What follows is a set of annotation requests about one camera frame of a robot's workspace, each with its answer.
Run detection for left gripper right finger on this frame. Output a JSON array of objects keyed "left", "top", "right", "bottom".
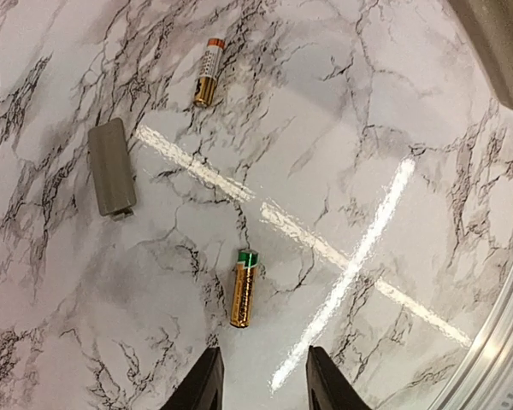
[{"left": 306, "top": 346, "right": 368, "bottom": 410}]

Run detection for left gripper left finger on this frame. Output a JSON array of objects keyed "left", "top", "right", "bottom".
[{"left": 160, "top": 348, "right": 224, "bottom": 410}]

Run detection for grey battery cover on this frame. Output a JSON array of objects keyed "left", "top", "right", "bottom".
[{"left": 88, "top": 118, "right": 137, "bottom": 220}]

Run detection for grey remote control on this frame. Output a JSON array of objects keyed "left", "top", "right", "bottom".
[{"left": 448, "top": 0, "right": 513, "bottom": 110}]

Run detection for front aluminium rail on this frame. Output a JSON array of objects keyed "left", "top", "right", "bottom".
[{"left": 430, "top": 267, "right": 513, "bottom": 409}]

